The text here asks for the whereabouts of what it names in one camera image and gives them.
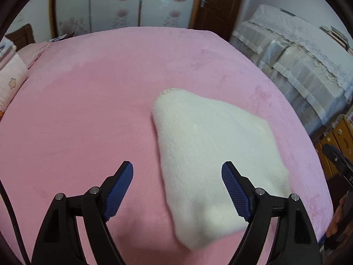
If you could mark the wooden cabinet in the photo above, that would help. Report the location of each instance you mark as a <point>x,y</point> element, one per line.
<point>333,135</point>

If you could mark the person's right hand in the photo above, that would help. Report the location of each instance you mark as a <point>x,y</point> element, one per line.
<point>335,220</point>

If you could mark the brown wooden door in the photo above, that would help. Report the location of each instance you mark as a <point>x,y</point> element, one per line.
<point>220,5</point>

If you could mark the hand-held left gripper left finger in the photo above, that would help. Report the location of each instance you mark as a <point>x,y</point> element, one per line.
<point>118,193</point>

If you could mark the pink bed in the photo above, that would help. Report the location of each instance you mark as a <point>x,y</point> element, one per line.
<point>91,102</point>

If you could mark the small white blue packet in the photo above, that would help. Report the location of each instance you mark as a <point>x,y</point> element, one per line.
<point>58,38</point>

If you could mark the folded pastel blanket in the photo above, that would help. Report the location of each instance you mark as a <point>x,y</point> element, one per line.
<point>5,51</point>

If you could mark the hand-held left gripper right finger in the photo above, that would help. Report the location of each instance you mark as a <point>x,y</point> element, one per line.
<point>235,193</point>

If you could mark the white fluffy cardigan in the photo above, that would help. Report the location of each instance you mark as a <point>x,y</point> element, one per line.
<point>217,154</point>

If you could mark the sofa with lace cover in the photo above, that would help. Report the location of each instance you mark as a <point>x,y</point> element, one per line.
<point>297,60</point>

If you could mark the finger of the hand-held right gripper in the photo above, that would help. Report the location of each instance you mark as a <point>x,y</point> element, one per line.
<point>333,154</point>

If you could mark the stack of books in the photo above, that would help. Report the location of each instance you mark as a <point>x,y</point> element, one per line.
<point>335,34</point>

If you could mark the floral sliding door wardrobe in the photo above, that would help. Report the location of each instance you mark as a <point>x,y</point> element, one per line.
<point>124,2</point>

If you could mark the dark wooden headboard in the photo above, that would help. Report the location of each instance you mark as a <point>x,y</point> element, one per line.
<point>22,36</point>

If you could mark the pink flower print pillow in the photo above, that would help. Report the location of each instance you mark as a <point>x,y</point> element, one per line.
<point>11,82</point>

